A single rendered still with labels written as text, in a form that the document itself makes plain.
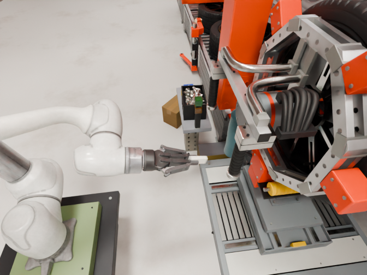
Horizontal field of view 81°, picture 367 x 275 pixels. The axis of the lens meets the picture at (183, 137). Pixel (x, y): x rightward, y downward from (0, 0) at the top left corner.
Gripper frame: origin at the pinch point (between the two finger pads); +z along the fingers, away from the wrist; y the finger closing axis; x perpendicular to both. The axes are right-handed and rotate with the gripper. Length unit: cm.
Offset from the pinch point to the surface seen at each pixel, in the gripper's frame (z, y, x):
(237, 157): 3.5, -12.8, -17.2
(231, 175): 5.6, -12.7, -8.0
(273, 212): 53, -8, 35
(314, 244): 68, -26, 37
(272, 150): 36.0, 4.3, -0.8
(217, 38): 59, 145, 6
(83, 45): -71, 276, 92
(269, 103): 16.6, 1.8, -26.5
